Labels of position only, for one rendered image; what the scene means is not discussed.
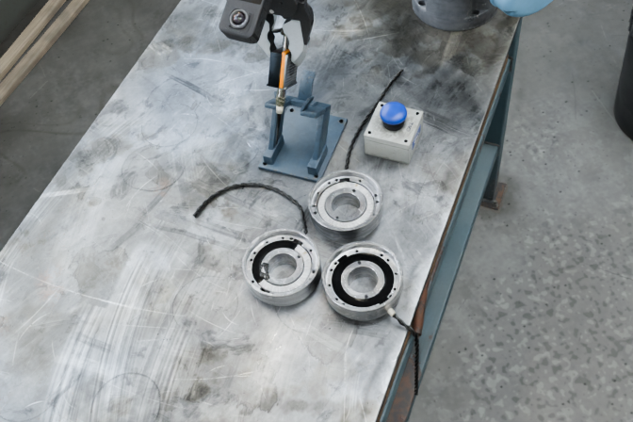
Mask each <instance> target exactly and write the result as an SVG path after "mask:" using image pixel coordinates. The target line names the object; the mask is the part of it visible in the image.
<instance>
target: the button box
mask: <svg viewBox="0 0 633 422"><path fill-rule="evenodd" d="M385 104H386V103H383V102H379V103H378V105H377V107H376V110H375V112H374V114H373V116H372V118H371V120H370V123H369V125H368V127H367V128H366V130H365V134H364V140H365V154H369V155H373V156H376V157H380V158H384V159H388V160H392V161H396V162H399V163H403V164H408V165H409V164H410V162H411V159H412V157H413V154H414V151H415V148H416V146H417V143H418V141H419V139H420V137H421V135H422V132H423V111H419V110H415V109H411V108H407V107H406V109H407V118H406V120H405V121H404V122H402V123H400V124H395V125H391V124H387V123H385V122H383V121H382V120H381V117H380V110H381V108H382V107H383V106H384V105H385Z"/></svg>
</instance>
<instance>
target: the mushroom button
mask: <svg viewBox="0 0 633 422"><path fill-rule="evenodd" d="M380 117H381V120H382V121H383V122H385V123H387V124H391V125H395V124H400V123H402V122H404V121H405V120H406V118H407V109H406V107H405V106H404V105H403V104H401V103H398V102H390V103H387V104H385V105H384V106H383V107H382V108H381V110H380Z"/></svg>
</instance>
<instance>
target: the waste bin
mask: <svg viewBox="0 0 633 422"><path fill-rule="evenodd" d="M628 31H629V34H628V39H627V44H626V48H625V56H624V61H623V66H622V70H621V75H620V80H619V85H618V89H617V94H616V99H615V103H614V116H615V119H616V121H617V123H618V125H619V126H620V128H621V129H622V130H623V131H624V133H625V134H626V135H628V136H629V137H630V138H632V139H633V5H632V9H631V14H630V19H629V26H628Z"/></svg>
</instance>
